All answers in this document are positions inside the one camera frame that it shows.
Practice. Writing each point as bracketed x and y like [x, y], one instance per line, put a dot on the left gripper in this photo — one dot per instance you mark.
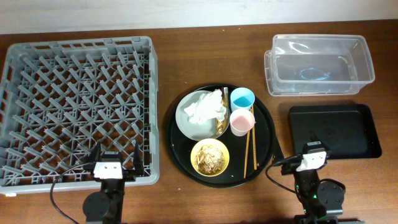
[130, 173]

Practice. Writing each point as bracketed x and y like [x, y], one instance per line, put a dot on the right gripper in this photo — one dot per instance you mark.
[288, 169]

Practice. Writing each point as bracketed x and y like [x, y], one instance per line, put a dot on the pink cup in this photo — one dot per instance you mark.
[241, 122]

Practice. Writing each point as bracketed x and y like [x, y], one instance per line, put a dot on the light blue cup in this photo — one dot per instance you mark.
[241, 98]

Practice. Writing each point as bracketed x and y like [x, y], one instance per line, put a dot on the gold foil wrapper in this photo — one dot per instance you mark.
[221, 126]

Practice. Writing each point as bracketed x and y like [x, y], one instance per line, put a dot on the white napkin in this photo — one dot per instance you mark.
[208, 106]

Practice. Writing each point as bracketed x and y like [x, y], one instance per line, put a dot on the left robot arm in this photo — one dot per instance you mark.
[106, 205]

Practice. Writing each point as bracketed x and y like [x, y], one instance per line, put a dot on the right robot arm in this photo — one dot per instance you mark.
[321, 199]

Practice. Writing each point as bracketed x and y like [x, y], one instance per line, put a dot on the grey dishwasher rack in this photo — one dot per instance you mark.
[60, 99]

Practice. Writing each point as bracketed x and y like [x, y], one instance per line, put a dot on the black rectangular tray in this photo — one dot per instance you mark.
[347, 131]

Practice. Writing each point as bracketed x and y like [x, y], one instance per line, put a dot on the right wooden chopstick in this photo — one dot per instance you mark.
[254, 141]

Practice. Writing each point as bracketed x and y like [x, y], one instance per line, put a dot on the wooden chopstick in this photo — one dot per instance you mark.
[246, 153]
[254, 141]

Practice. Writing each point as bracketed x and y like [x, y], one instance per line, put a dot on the left wooden chopstick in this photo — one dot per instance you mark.
[246, 153]

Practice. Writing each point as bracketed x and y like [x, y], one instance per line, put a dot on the yellow bowl with food scraps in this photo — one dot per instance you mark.
[209, 157]

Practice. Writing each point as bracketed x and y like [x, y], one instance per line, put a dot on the clear plastic bin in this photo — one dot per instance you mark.
[318, 64]

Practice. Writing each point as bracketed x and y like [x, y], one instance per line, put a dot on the grey plate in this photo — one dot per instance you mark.
[196, 132]

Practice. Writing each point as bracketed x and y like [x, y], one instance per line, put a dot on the round black tray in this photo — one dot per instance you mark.
[179, 148]

